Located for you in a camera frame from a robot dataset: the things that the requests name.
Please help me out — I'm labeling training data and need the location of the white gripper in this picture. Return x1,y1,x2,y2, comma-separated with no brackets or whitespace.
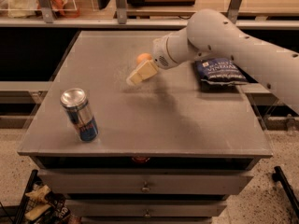
126,36,175,85

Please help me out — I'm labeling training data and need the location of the orange fruit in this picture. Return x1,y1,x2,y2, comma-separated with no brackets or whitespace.
136,53,152,64

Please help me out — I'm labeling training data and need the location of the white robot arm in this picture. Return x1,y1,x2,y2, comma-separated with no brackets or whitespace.
127,9,299,113

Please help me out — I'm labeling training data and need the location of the red bull can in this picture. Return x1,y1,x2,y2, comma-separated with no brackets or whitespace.
60,88,98,142

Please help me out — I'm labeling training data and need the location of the blue chips bag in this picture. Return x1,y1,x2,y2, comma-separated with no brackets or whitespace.
195,58,248,86

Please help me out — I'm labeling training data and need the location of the grey drawer cabinet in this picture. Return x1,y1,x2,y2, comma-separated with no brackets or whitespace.
19,31,272,224

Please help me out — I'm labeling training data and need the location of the upper drawer knob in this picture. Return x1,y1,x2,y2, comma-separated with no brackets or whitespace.
141,182,150,193

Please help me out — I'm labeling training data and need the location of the drawer knob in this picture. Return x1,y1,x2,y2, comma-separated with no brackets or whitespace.
143,210,151,218
141,182,150,193

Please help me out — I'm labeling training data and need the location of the lower drawer knob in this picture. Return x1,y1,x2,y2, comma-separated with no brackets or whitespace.
143,210,151,218

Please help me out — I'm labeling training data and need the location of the clear plastic bin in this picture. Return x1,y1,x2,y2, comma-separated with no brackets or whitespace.
0,0,79,18

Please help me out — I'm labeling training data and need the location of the black stand leg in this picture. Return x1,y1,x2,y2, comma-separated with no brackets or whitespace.
272,166,299,218

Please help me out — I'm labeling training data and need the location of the metal shelf rail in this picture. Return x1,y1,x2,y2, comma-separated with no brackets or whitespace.
0,18,299,31

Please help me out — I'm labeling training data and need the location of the black wire basket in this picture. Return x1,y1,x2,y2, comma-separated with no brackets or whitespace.
13,170,71,224

